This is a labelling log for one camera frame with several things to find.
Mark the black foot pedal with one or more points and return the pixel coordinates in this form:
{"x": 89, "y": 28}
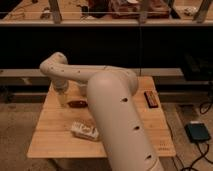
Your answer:
{"x": 197, "y": 132}

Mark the clear plastic bottle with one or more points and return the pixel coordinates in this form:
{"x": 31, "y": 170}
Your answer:
{"x": 85, "y": 131}

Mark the wooden table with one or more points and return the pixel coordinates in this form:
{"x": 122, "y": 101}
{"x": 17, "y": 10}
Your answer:
{"x": 52, "y": 137}

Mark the cluttered background shelf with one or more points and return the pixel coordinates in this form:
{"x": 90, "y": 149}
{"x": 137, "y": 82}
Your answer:
{"x": 107, "y": 12}

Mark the dark snack bar box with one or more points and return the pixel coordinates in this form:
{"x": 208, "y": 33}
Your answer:
{"x": 151, "y": 100}

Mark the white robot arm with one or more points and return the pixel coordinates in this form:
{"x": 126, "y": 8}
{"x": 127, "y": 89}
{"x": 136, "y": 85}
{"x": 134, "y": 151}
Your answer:
{"x": 109, "y": 92}

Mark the red pepper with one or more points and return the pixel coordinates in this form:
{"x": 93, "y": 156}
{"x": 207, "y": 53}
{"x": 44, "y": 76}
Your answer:
{"x": 77, "y": 104}

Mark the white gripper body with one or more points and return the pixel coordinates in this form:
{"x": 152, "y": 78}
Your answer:
{"x": 61, "y": 95}

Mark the grey bench rail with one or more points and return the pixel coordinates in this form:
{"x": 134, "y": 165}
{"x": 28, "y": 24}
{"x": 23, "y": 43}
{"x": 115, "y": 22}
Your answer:
{"x": 159, "y": 72}

